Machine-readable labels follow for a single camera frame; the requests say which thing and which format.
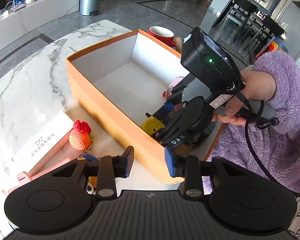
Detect orange rimmed white box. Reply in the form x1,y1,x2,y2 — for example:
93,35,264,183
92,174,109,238
65,29,225,186

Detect black dining chairs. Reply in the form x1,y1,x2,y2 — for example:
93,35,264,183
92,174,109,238
209,0,288,64

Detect purple fleece right sleeve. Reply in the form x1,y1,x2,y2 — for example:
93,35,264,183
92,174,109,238
202,51,300,194

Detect white glasses case box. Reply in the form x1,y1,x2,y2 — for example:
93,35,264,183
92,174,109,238
0,111,74,177

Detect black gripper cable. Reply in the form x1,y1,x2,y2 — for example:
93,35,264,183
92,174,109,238
237,92,300,198

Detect orange crochet fruit keychain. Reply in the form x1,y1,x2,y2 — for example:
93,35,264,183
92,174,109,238
69,120,94,153

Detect white chair with wood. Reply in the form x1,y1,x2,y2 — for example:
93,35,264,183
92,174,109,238
174,37,183,54

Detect pink plush pouch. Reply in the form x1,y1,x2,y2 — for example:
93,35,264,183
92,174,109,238
162,77,183,98

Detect yellow toy helmet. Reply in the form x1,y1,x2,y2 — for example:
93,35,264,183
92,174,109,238
141,116,165,136

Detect red mug white inside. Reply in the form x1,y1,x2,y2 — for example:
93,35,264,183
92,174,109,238
148,26,175,48

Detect blue white card tag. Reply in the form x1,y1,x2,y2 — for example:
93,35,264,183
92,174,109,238
79,153,99,162

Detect person's right hand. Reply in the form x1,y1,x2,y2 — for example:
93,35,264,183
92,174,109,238
212,70,276,126

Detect pink phone holder stand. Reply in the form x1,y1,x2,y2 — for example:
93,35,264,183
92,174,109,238
2,140,79,195

